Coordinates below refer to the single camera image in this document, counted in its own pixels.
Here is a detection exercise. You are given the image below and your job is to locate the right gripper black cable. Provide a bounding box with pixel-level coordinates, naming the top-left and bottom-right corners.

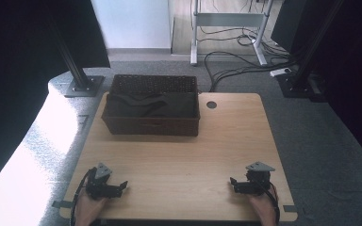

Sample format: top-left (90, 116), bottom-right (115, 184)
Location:
top-left (257, 180), bottom-right (281, 226)

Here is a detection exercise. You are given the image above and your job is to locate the black metal stand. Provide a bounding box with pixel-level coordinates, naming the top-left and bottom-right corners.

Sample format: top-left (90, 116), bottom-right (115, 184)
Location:
top-left (41, 0), bottom-right (106, 98)
top-left (277, 0), bottom-right (343, 103)

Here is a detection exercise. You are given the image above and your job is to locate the white power strip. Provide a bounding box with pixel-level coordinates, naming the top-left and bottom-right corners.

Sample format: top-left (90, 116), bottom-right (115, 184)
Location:
top-left (270, 67), bottom-right (293, 78)

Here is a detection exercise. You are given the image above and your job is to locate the black curtain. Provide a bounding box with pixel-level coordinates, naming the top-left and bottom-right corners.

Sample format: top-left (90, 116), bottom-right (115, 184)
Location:
top-left (310, 0), bottom-right (362, 172)
top-left (0, 0), bottom-right (111, 202)

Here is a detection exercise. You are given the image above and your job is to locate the person's right hand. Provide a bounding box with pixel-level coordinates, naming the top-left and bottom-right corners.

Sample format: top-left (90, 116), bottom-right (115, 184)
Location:
top-left (248, 191), bottom-right (279, 226)

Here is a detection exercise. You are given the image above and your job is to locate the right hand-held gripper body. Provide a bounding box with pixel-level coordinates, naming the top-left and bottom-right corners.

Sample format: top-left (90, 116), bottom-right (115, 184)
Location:
top-left (245, 161), bottom-right (276, 196)

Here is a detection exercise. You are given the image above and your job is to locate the brown woven basket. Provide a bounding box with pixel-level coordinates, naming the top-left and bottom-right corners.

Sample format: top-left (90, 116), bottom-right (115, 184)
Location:
top-left (101, 73), bottom-right (201, 137)

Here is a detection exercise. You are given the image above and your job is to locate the tangle of black floor cables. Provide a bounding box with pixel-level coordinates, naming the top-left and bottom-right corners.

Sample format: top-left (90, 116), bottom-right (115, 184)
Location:
top-left (197, 24), bottom-right (300, 93)

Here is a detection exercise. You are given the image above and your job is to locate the dark grey pleated skirt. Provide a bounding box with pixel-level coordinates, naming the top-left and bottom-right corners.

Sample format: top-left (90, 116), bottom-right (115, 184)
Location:
top-left (107, 92), bottom-right (199, 119)

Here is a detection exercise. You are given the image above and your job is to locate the black upright panel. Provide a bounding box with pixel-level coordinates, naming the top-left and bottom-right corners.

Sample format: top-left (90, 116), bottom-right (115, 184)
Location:
top-left (270, 0), bottom-right (312, 55)

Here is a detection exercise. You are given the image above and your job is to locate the person's left hand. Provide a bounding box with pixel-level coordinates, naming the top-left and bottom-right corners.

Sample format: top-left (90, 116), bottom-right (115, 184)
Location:
top-left (74, 189), bottom-right (109, 226)

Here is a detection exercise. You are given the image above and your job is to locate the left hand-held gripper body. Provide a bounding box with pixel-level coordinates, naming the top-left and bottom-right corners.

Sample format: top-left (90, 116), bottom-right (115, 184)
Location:
top-left (85, 162), bottom-right (113, 201)

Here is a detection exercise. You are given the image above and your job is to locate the white metal desk frame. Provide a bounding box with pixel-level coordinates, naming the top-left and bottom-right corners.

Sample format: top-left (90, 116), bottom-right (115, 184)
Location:
top-left (189, 0), bottom-right (276, 67)

